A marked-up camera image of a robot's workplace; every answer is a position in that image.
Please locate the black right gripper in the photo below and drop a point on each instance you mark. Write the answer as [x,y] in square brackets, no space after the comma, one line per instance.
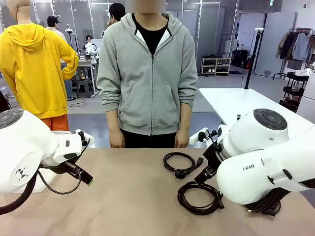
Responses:
[212,158]

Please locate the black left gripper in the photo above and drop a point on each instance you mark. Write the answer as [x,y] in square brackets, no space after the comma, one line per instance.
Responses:
[56,168]

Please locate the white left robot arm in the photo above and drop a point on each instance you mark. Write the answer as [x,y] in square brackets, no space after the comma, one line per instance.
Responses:
[24,147]

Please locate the person's right forearm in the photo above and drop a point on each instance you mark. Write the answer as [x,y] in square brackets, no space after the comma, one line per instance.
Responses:
[113,120]

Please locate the person's left forearm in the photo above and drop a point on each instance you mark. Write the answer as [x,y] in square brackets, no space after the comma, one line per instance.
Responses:
[185,118]

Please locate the small white robot arm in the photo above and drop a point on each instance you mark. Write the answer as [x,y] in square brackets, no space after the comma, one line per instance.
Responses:
[92,48]

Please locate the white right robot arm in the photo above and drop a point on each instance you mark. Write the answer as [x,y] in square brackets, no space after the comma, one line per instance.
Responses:
[258,172]

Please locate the person's left hand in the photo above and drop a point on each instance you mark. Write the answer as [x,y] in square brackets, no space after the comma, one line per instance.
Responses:
[182,139]

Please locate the person's right hand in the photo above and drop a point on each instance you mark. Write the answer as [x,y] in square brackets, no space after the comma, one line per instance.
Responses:
[116,138]

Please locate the orange shorts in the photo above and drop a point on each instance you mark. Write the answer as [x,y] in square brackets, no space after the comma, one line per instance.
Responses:
[55,123]

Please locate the white rounded-corner table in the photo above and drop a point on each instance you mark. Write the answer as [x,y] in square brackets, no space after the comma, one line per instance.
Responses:
[233,103]

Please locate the grey step stool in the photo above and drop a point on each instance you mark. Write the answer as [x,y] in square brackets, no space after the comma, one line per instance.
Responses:
[84,88]

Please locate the person wearing grey hoodie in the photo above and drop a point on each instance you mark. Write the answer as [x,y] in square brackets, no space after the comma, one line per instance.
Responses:
[147,86]

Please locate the wooden shoe rack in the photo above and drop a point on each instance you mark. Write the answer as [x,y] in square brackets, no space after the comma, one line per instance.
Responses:
[216,67]

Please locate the cluttered white desk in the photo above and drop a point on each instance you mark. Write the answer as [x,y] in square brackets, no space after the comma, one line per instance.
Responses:
[86,62]

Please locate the yellow hoodie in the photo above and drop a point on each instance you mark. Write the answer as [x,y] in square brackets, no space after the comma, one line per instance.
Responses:
[32,73]

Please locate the black utility trolley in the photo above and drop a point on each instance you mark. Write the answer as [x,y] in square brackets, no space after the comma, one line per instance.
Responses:
[292,91]

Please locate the black luggage pile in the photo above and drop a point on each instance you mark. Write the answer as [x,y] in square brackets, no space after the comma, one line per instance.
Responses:
[240,59]

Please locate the black light stand pole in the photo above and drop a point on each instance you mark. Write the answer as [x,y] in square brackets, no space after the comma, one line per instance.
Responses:
[252,56]

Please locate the white rounded column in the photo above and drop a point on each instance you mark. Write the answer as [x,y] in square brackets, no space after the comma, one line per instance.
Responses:
[308,98]

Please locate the dark-haired seated person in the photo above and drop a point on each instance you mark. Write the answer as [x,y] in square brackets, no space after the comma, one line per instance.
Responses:
[89,38]

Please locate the beige hanging coat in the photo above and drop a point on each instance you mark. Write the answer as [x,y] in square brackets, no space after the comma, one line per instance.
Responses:
[280,46]

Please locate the dark hanging jacket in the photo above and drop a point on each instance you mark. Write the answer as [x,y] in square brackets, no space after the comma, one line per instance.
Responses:
[289,46]

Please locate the person in black cap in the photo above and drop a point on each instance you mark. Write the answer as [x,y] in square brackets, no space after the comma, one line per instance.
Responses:
[55,24]

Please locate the grey-blue hanging jacket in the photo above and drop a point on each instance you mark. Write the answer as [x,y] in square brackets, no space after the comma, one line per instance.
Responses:
[301,48]

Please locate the tall dark-haired person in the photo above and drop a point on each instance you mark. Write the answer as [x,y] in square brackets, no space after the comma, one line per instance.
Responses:
[117,11]

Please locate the black clothes rack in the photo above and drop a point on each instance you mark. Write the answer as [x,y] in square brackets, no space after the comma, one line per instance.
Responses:
[301,30]

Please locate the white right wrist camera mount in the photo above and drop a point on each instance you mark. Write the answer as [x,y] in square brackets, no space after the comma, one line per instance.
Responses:
[197,137]

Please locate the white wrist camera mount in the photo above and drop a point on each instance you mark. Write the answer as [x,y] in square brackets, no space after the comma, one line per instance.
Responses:
[85,137]
[197,137]

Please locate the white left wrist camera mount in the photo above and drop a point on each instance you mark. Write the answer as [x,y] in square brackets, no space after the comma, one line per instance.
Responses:
[85,137]

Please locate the black tripod with camera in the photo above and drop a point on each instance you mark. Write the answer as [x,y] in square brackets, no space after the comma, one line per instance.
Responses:
[71,37]

